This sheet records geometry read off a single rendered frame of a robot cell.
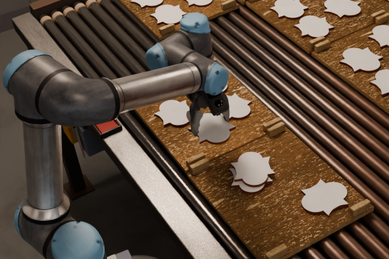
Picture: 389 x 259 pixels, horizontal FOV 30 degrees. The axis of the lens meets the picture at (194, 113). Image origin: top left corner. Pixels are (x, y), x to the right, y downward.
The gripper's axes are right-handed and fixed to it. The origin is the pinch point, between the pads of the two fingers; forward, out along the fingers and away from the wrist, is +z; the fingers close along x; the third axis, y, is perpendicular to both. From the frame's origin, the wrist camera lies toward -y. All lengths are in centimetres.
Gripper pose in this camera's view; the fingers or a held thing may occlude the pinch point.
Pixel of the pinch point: (212, 128)
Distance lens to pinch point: 206.9
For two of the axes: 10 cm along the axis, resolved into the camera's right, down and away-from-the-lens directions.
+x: -8.8, 3.7, -3.0
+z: 1.2, 7.9, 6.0
